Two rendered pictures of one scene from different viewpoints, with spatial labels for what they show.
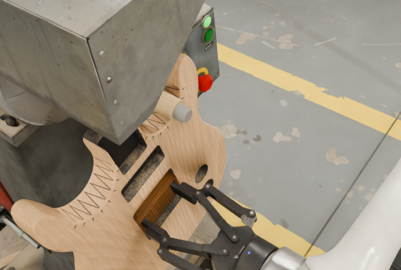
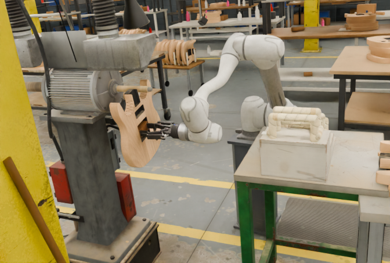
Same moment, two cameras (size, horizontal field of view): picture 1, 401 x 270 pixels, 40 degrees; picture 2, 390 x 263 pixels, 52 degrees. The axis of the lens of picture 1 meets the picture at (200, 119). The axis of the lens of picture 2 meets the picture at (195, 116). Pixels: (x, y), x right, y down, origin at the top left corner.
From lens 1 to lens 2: 1.46 m
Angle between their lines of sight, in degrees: 33
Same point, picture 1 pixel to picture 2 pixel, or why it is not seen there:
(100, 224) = (130, 120)
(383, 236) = (203, 89)
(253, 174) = (171, 213)
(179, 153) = (148, 112)
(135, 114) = (144, 65)
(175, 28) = (150, 49)
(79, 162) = (103, 155)
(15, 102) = (98, 96)
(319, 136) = (199, 194)
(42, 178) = (92, 155)
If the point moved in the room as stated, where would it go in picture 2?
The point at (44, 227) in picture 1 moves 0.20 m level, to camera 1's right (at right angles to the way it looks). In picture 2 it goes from (119, 107) to (160, 98)
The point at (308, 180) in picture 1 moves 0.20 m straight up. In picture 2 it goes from (198, 210) to (196, 188)
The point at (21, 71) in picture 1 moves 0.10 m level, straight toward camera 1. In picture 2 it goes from (115, 62) to (127, 65)
